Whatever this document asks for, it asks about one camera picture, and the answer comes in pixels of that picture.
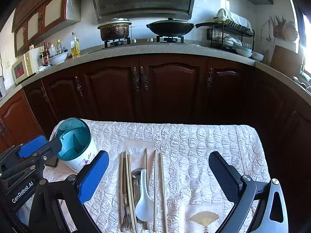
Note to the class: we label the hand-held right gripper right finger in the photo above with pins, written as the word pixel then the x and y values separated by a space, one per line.
pixel 222 174

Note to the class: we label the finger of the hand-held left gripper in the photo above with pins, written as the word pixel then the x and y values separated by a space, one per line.
pixel 48 148
pixel 31 145

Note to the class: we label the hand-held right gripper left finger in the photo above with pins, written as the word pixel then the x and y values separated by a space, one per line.
pixel 93 177

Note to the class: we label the white teal-rimmed utensil holder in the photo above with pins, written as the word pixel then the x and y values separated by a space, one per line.
pixel 82 155

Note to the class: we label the wooden chopstick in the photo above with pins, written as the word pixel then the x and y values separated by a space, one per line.
pixel 131 189
pixel 125 165
pixel 120 187
pixel 145 157
pixel 162 187
pixel 154 187

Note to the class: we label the white ceramic soup spoon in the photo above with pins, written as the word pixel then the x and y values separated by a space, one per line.
pixel 143 208

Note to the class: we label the white quilted table cloth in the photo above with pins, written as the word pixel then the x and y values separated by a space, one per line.
pixel 194 150

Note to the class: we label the metal spoon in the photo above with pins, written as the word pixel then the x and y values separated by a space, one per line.
pixel 136 174

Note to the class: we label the white electric kettle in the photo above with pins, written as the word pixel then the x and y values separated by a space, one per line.
pixel 2 87

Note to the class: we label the cream microwave oven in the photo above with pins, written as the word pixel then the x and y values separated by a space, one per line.
pixel 23 68

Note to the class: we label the white rag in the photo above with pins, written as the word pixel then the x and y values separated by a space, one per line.
pixel 45 68

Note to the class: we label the large white bowl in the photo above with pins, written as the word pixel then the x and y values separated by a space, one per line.
pixel 58 58

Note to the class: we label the clear white-capped bottle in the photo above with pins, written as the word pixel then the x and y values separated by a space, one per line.
pixel 52 52

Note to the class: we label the small clear yellow-capped bottle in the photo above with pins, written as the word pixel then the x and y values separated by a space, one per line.
pixel 59 48

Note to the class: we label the yellow cooking oil bottle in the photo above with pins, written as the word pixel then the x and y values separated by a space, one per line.
pixel 75 49

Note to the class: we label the brown lower kitchen cabinets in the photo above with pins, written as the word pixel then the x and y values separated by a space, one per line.
pixel 170 82

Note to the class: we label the small white bowl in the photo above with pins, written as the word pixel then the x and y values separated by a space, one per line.
pixel 257 56

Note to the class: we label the stacked blue-white bowls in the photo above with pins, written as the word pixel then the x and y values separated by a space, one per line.
pixel 244 51

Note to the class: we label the brown cutting board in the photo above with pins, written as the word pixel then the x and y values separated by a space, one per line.
pixel 286 60

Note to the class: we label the brown upper cabinets with panels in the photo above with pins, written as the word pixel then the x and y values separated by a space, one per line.
pixel 48 14

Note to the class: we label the stained cooking pot with lid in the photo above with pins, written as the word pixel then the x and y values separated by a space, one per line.
pixel 114 31

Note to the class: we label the grey stone kitchen countertop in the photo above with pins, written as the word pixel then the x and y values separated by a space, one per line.
pixel 155 49

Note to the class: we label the gas stove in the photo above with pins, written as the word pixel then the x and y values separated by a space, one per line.
pixel 143 40

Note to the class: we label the black wok with lid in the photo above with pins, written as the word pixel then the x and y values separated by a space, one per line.
pixel 170 28

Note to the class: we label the white cloth on dish rack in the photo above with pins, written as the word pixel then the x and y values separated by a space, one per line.
pixel 235 17

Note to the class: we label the bright window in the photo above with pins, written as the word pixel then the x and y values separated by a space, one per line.
pixel 305 36

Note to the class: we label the steel range hood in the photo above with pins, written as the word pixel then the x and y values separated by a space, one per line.
pixel 143 2

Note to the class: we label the white wall outlet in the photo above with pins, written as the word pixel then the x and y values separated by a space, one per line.
pixel 8 64

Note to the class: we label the wall chopstick holder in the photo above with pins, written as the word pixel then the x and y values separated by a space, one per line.
pixel 279 32

